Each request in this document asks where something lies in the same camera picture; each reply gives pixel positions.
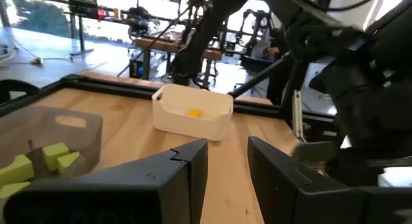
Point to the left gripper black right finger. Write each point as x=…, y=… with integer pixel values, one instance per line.
x=305, y=204

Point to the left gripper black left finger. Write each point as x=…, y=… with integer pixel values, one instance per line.
x=112, y=192

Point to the small green block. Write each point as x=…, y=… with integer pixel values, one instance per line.
x=71, y=161

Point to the green notched block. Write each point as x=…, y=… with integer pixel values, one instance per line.
x=19, y=172

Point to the green rectangular block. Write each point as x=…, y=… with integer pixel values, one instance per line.
x=11, y=189

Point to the small yellow block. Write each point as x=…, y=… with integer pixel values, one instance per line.
x=194, y=113

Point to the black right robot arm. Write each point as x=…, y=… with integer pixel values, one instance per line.
x=199, y=40

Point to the grey translucent bin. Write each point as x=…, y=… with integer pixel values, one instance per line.
x=38, y=134

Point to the white plastic bin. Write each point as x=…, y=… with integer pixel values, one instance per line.
x=193, y=127

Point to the person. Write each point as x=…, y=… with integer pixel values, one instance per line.
x=262, y=43

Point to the wooden background table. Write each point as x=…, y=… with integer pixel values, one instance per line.
x=154, y=43

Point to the black aluminium rig frame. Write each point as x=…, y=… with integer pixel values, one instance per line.
x=109, y=85

